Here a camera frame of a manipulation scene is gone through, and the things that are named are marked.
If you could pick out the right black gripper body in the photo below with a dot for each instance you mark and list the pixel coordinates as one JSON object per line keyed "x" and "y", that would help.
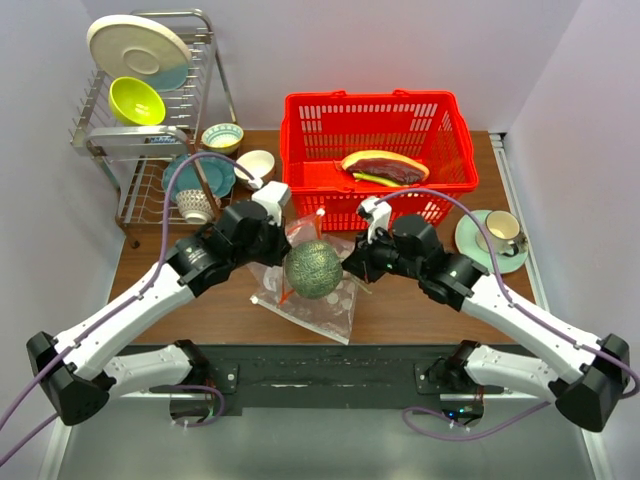
{"x": 381, "y": 257}

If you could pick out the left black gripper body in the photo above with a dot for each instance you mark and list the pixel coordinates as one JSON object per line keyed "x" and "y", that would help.
{"x": 267, "y": 249}

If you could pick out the clear orange zip top bag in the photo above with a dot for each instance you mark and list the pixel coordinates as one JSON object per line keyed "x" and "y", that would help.
{"x": 273, "y": 279}

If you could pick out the green toy melon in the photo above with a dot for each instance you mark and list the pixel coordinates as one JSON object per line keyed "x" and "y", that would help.
{"x": 313, "y": 269}

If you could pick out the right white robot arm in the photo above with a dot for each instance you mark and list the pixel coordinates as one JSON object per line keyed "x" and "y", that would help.
{"x": 582, "y": 375}

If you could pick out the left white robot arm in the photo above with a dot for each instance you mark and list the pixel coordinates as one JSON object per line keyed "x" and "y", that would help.
{"x": 81, "y": 369}

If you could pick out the clear bag with white dots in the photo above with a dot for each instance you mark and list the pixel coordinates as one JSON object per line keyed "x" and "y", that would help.
{"x": 331, "y": 316}

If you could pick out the mint green saucer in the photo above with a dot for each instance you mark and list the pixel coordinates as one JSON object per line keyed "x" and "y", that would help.
{"x": 465, "y": 240}

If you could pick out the grey patterned white bowl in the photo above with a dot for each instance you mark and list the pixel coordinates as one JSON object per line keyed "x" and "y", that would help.
{"x": 194, "y": 207}

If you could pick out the teal scalloped plate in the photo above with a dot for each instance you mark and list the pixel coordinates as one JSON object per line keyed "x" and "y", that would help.
{"x": 218, "y": 173}

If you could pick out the cream white bowl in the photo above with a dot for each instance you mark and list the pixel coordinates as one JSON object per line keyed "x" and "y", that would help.
{"x": 256, "y": 169}

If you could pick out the toy steak slice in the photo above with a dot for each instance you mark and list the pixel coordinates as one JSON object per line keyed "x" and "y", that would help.
{"x": 386, "y": 164}

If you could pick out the green toy vegetable stick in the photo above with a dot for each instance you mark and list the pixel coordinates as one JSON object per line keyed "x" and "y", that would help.
{"x": 359, "y": 176}

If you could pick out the cream enamel mug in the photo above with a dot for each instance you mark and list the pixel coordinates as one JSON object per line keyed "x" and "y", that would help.
{"x": 506, "y": 234}

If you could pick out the teal patterned small bowl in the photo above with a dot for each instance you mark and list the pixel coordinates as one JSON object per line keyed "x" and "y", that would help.
{"x": 224, "y": 138}

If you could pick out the red plastic shopping basket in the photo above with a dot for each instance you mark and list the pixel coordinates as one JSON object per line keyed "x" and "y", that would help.
{"x": 320, "y": 129}

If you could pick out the metal dish rack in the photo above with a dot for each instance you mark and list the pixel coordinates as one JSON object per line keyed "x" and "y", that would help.
{"x": 134, "y": 158}

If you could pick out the lime green bowl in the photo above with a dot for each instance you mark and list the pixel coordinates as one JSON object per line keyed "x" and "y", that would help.
{"x": 135, "y": 103}

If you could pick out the large white blue plate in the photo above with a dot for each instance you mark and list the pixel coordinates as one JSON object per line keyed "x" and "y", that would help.
{"x": 133, "y": 46}

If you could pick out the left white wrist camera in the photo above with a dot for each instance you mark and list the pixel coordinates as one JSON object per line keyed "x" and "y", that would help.
{"x": 273, "y": 197}

